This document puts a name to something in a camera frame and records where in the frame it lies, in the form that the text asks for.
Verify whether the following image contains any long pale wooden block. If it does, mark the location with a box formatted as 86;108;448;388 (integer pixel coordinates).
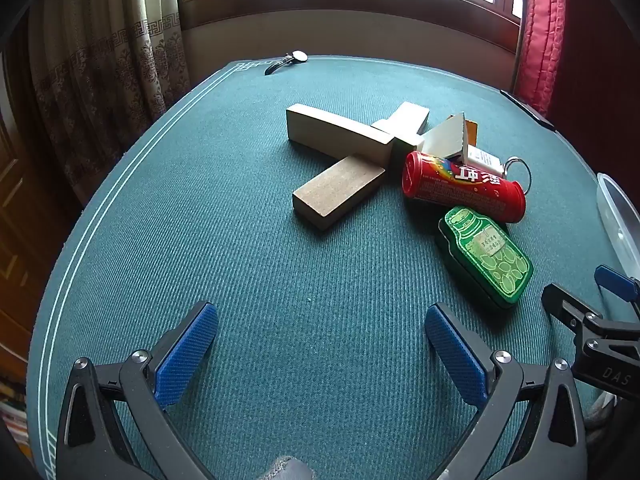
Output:
286;103;394;168

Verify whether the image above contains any brown wooden block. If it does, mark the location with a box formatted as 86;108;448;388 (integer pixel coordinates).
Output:
292;155;387;231

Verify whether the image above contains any green bottle-print tin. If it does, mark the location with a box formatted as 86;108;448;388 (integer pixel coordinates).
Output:
434;205;535;310

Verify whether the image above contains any light wooden block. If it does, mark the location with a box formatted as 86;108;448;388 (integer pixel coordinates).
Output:
371;101;431;142

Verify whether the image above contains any red cylindrical can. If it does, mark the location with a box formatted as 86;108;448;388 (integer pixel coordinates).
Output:
401;150;527;223

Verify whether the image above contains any red quilted curtain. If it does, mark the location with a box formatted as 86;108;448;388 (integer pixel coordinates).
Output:
515;0;568;116

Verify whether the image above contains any black strap wristwatch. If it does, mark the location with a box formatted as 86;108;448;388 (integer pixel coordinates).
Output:
264;51;308;76

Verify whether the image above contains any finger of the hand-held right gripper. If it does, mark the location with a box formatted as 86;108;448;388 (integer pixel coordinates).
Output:
541;283;609;346
594;265;640;306

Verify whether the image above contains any brown framed window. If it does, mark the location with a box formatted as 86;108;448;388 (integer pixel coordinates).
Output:
172;0;526;53

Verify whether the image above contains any black smartphone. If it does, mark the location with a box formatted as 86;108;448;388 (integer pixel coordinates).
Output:
500;90;557;132

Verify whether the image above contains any beige patterned curtain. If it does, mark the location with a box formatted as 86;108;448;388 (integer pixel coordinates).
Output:
27;0;193;206

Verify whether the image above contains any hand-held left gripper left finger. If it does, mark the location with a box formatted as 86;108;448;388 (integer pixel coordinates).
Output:
56;301;221;480

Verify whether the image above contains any metal key ring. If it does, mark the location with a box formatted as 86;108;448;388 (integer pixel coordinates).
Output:
501;156;532;196

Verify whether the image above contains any brown wooden door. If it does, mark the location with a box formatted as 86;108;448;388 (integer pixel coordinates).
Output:
0;10;86;386

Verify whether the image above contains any white wedge block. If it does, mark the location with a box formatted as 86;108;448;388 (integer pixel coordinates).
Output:
421;112;471;162

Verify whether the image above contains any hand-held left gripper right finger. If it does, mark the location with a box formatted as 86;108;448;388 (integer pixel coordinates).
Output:
424;302;588;480

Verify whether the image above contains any clear plastic container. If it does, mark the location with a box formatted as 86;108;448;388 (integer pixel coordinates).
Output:
596;172;640;281

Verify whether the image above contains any stack of books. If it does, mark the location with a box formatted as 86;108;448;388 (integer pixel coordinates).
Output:
0;380;28;446

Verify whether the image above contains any white USB wall charger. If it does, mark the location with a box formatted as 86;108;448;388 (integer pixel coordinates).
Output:
462;144;507;177

